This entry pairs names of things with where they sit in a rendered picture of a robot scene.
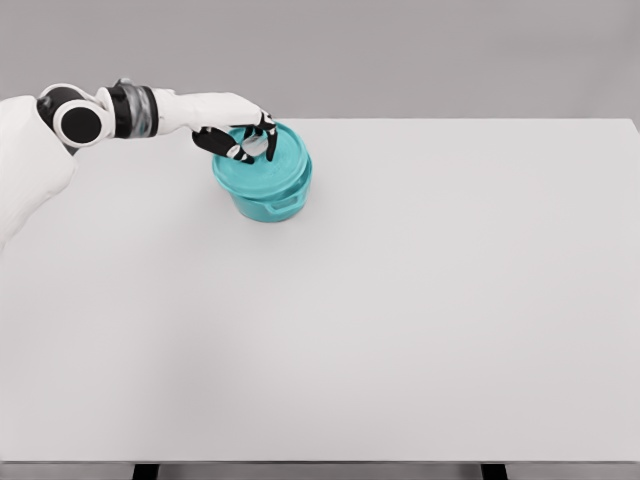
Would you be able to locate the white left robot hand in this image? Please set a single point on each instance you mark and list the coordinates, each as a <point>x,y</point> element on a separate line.
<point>225,108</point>

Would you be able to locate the teal pot lid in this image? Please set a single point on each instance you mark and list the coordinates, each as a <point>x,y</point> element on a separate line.
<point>280,167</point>

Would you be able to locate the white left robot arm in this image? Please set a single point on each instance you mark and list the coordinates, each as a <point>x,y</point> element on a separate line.
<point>30,165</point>

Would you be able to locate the teal pot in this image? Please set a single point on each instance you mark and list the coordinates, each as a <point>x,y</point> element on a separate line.
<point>272,202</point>

